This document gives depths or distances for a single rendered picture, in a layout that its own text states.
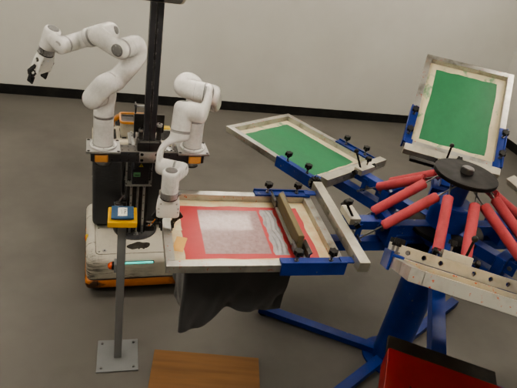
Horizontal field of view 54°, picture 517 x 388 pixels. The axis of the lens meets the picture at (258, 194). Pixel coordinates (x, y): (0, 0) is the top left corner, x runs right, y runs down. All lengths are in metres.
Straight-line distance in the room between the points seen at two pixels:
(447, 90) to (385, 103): 3.25
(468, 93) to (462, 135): 0.35
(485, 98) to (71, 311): 2.97
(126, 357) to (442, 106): 2.50
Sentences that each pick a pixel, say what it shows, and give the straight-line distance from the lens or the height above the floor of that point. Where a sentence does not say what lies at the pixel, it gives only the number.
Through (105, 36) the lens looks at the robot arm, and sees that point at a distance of 2.28.
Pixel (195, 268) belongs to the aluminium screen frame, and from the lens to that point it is 2.09.
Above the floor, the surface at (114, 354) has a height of 0.04.
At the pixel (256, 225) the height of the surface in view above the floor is 0.96.
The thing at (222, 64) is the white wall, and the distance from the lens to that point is 6.04.
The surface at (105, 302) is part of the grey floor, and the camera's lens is 3.34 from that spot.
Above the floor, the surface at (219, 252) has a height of 0.96.
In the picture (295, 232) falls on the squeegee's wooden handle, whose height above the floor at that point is 1.04.
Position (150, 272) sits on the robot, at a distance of 3.30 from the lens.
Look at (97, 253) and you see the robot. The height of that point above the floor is 0.28.
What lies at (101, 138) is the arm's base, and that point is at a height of 1.19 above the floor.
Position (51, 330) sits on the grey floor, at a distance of 3.21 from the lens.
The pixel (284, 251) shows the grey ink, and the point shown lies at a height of 0.96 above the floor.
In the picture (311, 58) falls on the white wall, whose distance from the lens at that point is 6.27.
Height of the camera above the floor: 2.32
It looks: 31 degrees down
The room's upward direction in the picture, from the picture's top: 11 degrees clockwise
